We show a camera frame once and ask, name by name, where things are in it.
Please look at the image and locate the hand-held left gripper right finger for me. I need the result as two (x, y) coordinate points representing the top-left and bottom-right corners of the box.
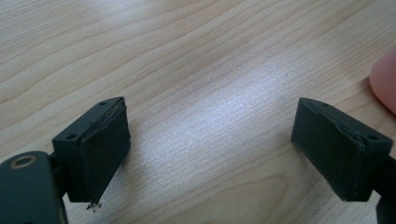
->
(290, 96), (394, 203)

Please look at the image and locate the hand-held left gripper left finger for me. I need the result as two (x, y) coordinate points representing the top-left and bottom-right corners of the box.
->
(51, 96), (132, 205)

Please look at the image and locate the pink rounded object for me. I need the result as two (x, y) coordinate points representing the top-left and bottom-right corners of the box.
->
(369, 46), (396, 116)

